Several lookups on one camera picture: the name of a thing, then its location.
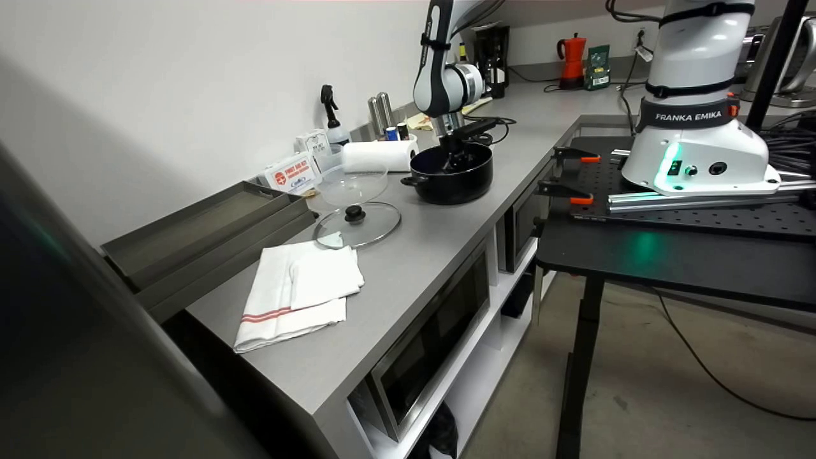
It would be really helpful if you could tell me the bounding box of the glass pot lid black knob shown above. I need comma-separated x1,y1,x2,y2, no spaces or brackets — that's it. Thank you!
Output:
311,197,405,249

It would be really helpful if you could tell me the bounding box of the dark blurred foreground panel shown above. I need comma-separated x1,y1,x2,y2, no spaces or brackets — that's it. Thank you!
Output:
0,137,276,459

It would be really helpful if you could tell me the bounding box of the black microwave oven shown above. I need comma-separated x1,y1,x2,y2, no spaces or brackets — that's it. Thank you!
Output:
367,249,496,441

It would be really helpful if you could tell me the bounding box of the green box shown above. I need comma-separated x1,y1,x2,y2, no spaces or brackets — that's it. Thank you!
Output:
585,44,616,91

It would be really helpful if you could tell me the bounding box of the aluminium mounting rail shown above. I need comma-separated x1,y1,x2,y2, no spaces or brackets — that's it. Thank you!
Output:
607,168,816,214

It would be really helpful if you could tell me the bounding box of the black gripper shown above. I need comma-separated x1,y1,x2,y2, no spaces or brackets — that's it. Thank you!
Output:
436,116,471,160

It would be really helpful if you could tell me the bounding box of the white card with red print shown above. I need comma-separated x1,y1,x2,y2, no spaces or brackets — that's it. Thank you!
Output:
264,150,324,200

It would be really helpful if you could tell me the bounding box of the clear plastic holder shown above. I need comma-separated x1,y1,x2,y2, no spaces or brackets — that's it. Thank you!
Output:
292,126,343,176

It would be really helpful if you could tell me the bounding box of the black slanted pole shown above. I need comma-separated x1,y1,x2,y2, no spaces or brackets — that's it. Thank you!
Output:
746,0,812,135

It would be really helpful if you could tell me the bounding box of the stainless steel counter unit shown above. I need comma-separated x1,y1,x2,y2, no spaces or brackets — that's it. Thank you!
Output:
162,80,647,459

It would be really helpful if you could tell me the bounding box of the spray bottle with black nozzle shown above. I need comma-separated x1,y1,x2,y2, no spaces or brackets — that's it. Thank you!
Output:
316,82,353,155

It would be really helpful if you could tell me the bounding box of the red moka pot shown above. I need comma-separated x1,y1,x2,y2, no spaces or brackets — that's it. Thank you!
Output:
556,30,591,91

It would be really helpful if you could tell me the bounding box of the black cooking pot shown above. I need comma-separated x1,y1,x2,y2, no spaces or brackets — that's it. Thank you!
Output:
400,135,498,207

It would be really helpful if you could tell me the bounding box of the black built-in appliance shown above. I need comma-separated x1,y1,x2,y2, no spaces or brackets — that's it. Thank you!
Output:
496,182,552,275

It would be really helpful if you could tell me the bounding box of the black floor cable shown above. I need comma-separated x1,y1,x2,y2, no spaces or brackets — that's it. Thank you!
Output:
647,289,816,427

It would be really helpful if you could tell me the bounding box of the steel shaker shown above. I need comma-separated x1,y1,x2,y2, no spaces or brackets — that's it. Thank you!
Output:
377,90,399,137
366,95,385,142

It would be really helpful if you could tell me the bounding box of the white towel with red stripes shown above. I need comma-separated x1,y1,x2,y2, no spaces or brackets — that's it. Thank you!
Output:
232,241,367,354

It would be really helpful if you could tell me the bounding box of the white paper towel roll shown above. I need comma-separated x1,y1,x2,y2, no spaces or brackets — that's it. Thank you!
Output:
339,137,422,176

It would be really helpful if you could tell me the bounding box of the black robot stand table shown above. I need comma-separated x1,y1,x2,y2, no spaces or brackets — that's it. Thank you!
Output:
533,112,816,459

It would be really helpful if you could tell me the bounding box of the black bag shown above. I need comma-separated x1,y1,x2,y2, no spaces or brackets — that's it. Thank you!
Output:
418,399,464,459

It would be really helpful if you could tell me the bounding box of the black coffee machine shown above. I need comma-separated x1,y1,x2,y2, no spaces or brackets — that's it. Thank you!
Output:
474,23,512,100

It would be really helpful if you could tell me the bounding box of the black clamp with orange tip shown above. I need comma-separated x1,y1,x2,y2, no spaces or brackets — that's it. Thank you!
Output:
538,182,596,210
552,146,607,168

